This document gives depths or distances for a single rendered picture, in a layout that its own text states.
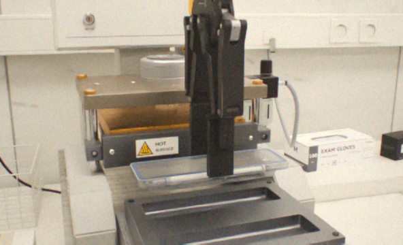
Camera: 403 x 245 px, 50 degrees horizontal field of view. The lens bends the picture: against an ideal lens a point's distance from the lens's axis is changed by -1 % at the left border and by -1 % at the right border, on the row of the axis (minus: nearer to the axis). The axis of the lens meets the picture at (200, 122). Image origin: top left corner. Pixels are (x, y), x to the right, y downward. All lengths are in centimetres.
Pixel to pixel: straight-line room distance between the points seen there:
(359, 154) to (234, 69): 91
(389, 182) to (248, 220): 80
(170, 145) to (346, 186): 66
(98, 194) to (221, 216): 16
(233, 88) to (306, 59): 97
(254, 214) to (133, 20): 45
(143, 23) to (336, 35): 72
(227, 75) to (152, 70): 25
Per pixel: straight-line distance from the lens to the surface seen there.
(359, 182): 120
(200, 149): 55
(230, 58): 44
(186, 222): 49
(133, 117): 68
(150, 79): 68
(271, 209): 53
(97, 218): 56
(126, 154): 61
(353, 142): 129
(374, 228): 107
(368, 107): 155
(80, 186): 59
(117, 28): 81
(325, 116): 147
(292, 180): 64
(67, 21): 81
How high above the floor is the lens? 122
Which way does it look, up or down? 14 degrees down
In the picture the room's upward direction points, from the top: straight up
